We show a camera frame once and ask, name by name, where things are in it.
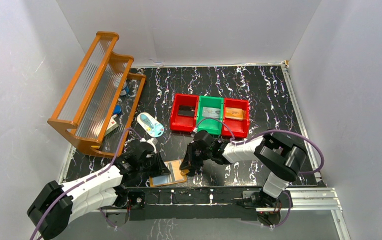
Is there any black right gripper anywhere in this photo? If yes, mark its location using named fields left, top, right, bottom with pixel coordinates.
left=179, top=143, right=211, bottom=171

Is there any orange leather card holder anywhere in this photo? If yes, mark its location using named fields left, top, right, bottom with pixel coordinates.
left=149, top=159, right=187, bottom=187

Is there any white credit card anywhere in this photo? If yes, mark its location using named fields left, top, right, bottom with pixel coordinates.
left=202, top=107, right=221, bottom=119

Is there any gold credit card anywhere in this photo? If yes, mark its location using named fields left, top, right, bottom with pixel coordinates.
left=225, top=107, right=245, bottom=121

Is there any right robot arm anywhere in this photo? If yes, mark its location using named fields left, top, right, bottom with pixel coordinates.
left=180, top=130, right=307, bottom=207

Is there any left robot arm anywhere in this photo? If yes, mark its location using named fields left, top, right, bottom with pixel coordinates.
left=27, top=138, right=170, bottom=240

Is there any black card in red bin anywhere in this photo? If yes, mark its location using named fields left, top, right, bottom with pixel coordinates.
left=177, top=105, right=195, bottom=117

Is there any red plastic bin left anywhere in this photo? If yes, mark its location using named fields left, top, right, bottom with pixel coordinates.
left=170, top=93, right=199, bottom=132

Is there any red plastic bin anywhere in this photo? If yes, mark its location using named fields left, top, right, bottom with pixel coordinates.
left=170, top=93, right=199, bottom=132
left=221, top=98, right=250, bottom=138

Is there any white blue tube package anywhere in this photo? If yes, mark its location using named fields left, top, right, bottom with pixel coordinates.
left=137, top=112, right=165, bottom=138

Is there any green plastic bin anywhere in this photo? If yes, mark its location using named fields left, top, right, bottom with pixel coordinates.
left=196, top=96, right=224, bottom=135

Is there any white green small box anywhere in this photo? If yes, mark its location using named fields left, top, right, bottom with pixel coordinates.
left=104, top=114, right=119, bottom=136

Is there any red plastic bin right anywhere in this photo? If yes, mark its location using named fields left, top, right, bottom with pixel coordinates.
left=221, top=98, right=250, bottom=138

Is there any blue cap container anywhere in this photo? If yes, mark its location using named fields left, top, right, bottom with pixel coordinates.
left=112, top=105, right=122, bottom=115

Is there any blue white bottle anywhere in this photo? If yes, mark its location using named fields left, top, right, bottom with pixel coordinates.
left=115, top=77, right=129, bottom=96

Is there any orange wooden shelf rack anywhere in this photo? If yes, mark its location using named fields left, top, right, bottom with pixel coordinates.
left=47, top=31, right=146, bottom=158

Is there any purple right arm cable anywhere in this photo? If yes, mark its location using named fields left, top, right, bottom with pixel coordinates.
left=194, top=116, right=325, bottom=176

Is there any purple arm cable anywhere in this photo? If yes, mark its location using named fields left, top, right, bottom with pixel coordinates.
left=194, top=116, right=325, bottom=176
left=28, top=127, right=143, bottom=240

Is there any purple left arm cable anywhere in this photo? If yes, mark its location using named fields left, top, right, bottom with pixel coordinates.
left=28, top=127, right=143, bottom=240

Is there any aluminium frame rail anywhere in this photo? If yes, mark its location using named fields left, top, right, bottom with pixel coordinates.
left=35, top=64, right=352, bottom=240

